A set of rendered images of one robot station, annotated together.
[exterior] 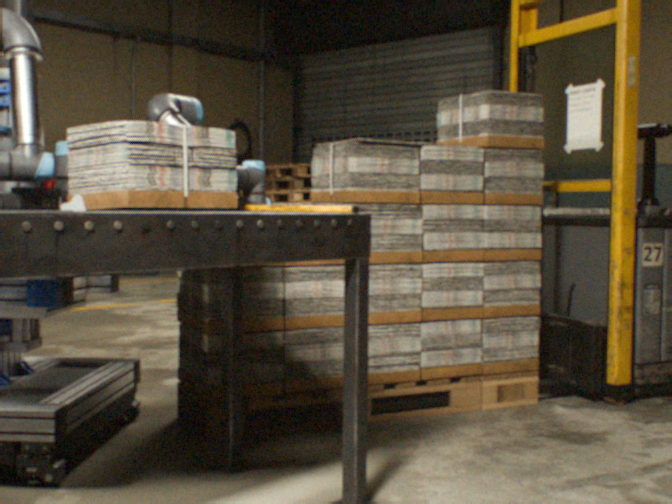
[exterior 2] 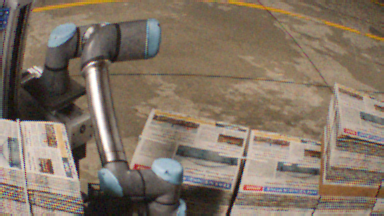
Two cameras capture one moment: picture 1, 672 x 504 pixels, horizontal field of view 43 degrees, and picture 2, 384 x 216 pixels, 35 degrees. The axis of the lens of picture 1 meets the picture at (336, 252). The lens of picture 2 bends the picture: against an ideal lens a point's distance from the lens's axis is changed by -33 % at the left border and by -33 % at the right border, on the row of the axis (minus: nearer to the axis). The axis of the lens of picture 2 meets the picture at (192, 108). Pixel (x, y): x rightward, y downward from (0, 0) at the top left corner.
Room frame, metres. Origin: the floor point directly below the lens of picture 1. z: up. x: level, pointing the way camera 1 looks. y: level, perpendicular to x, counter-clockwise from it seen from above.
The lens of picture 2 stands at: (1.35, -0.58, 1.98)
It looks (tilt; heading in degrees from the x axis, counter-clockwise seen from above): 27 degrees down; 29
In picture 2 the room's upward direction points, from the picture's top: 11 degrees clockwise
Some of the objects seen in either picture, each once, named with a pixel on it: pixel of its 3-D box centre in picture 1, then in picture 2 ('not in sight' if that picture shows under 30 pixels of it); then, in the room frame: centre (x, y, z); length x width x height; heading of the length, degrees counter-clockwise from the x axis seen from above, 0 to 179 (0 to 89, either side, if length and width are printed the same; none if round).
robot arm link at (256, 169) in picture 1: (250, 177); (160, 182); (2.81, 0.28, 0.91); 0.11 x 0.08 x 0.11; 149
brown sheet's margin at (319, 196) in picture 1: (363, 196); (351, 164); (3.39, -0.11, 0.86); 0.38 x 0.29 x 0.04; 27
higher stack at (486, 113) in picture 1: (486, 248); not in sight; (3.65, -0.65, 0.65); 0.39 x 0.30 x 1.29; 26
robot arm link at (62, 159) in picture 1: (74, 157); (61, 43); (3.08, 0.95, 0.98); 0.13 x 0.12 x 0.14; 149
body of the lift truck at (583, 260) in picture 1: (624, 298); not in sight; (4.00, -1.37, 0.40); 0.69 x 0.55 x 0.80; 26
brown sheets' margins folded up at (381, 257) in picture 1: (334, 313); not in sight; (3.33, 0.00, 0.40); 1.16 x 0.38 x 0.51; 116
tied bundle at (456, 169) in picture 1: (428, 176); not in sight; (3.52, -0.38, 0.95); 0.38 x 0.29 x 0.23; 25
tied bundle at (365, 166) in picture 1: (363, 175); (358, 143); (3.39, -0.11, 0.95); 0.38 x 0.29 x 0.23; 27
